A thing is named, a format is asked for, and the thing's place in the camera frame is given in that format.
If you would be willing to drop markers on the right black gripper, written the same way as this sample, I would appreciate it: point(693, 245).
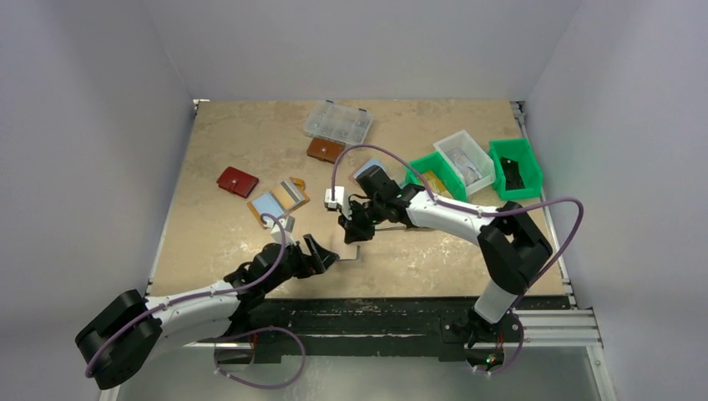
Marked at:
point(358, 213)

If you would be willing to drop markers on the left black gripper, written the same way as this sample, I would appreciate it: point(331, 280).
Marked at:
point(308, 256)

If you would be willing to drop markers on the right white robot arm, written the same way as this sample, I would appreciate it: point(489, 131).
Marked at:
point(513, 248)

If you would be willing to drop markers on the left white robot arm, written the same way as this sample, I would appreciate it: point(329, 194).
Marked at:
point(132, 329)

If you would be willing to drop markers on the open orange card holder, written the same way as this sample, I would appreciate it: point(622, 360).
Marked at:
point(281, 200)

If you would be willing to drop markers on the brown leather card holder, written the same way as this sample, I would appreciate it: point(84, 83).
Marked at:
point(324, 150)

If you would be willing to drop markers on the red leather card holder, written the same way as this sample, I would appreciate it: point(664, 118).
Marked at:
point(237, 182)

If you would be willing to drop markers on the black yellow screwdriver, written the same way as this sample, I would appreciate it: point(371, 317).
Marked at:
point(391, 228)

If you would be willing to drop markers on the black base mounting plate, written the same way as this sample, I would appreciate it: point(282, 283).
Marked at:
point(437, 327)

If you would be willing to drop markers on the green bin with yellow items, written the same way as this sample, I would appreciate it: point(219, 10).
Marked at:
point(441, 176)

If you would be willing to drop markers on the clear plastic organizer box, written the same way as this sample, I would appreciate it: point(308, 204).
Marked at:
point(338, 123)

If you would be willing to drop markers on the white plastic bin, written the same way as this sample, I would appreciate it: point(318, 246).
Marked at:
point(468, 160)

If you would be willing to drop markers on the green bin with black item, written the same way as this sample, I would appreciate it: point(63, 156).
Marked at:
point(518, 174)

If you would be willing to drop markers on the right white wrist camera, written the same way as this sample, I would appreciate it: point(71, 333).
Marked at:
point(334, 198)

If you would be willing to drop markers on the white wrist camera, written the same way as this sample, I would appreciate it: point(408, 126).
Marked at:
point(282, 233)
point(334, 198)

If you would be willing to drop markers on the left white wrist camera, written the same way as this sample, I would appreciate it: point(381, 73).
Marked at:
point(282, 233)

